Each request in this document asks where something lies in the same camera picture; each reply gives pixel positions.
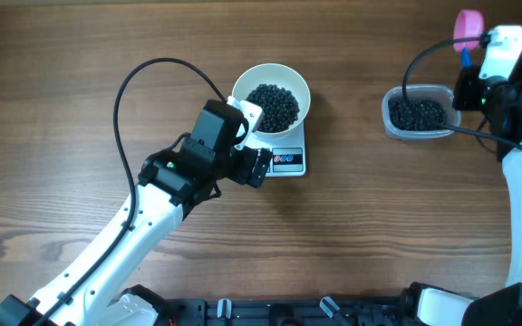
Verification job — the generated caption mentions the pink scoop with blue handle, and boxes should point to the pink scoop with blue handle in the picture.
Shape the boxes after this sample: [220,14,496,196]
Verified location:
[453,9,485,68]

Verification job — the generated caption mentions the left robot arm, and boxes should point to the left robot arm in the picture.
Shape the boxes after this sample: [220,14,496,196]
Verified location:
[0,98,271,325]

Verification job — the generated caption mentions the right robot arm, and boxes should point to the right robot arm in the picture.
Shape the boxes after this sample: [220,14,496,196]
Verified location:
[401,34,522,325]

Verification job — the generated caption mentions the white digital kitchen scale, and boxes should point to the white digital kitchen scale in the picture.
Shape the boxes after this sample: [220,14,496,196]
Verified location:
[244,121,306,177]

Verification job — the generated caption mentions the black beans in bowl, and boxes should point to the black beans in bowl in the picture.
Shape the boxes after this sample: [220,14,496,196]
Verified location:
[246,84,300,133]

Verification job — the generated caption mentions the white bowl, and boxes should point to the white bowl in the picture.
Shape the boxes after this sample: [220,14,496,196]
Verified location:
[232,63,311,135]

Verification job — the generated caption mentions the clear plastic container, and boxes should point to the clear plastic container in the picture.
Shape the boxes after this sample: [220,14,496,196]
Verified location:
[382,84,461,140]

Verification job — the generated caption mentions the black beans in container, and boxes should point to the black beans in container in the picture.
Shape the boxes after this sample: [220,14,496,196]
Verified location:
[388,96,448,131]

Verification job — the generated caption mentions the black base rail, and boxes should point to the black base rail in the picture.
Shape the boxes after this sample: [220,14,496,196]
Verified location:
[161,296,416,326]

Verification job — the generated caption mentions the left black camera cable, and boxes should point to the left black camera cable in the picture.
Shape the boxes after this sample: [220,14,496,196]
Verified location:
[34,57,228,326]

